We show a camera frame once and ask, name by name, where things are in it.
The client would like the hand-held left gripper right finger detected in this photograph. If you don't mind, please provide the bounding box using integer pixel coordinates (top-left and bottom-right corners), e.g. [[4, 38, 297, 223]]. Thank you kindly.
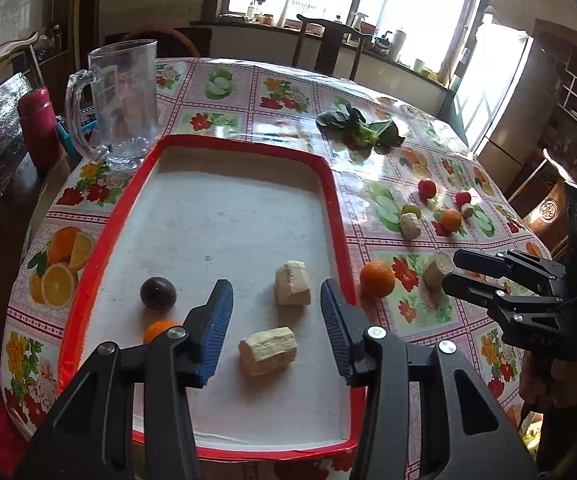
[[319, 279, 541, 480]]

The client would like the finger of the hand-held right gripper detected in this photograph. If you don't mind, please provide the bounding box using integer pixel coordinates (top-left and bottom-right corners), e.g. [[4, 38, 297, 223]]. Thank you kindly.
[[453, 248, 567, 294], [442, 270, 564, 322]]

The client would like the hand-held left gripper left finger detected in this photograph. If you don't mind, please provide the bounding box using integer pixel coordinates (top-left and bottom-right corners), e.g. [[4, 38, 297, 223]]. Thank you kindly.
[[13, 279, 234, 480]]

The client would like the large orange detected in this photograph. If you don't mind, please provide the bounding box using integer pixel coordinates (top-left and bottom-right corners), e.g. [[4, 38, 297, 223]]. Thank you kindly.
[[359, 260, 396, 299]]

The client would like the red-rimmed white tray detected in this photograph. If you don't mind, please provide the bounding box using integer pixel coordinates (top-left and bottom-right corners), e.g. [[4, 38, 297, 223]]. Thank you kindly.
[[57, 134, 367, 461]]

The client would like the person's right hand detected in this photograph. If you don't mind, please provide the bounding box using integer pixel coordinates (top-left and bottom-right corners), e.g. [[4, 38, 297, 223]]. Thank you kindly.
[[519, 349, 577, 411]]

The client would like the brown carved wooden chair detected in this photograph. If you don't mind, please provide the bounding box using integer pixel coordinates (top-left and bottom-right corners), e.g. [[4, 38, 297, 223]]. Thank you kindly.
[[508, 149, 569, 261]]

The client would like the dark purple plum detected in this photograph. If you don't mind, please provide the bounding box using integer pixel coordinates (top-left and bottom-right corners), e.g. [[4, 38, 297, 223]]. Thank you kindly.
[[140, 276, 176, 312]]

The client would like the silver refrigerator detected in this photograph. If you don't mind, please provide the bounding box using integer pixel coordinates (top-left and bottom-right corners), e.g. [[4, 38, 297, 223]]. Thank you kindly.
[[475, 15, 535, 193]]

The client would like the green bok choy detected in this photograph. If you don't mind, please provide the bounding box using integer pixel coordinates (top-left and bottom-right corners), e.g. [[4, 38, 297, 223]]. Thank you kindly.
[[315, 102, 405, 150]]

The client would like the fruit-print tablecloth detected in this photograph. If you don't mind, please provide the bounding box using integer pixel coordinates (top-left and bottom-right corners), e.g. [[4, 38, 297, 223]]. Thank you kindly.
[[0, 56, 544, 480]]

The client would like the clear glass mug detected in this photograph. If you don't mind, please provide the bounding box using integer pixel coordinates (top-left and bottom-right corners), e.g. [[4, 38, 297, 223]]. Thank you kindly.
[[65, 39, 162, 173]]

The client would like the blue plastic box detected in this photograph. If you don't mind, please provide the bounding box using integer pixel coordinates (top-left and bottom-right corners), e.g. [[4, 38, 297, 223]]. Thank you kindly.
[[56, 115, 99, 158]]

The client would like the grey kettle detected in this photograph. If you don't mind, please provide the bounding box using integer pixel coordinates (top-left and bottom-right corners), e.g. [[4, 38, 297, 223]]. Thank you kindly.
[[375, 29, 407, 59]]

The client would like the red thermos bottle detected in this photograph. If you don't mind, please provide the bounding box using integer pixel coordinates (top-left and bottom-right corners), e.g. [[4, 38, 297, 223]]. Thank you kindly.
[[17, 86, 62, 168]]

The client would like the dark wooden chair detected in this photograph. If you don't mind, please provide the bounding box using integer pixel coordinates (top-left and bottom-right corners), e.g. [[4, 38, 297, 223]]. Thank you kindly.
[[295, 14, 374, 81]]

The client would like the window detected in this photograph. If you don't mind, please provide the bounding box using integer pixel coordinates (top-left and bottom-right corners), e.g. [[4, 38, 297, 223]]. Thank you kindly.
[[216, 0, 489, 76]]

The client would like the white spray bottle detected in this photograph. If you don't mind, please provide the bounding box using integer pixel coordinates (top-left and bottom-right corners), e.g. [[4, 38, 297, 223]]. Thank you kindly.
[[351, 12, 369, 44]]

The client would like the round-back wooden chair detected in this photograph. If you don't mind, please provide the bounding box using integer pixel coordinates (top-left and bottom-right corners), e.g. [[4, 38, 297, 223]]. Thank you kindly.
[[118, 25, 204, 59]]

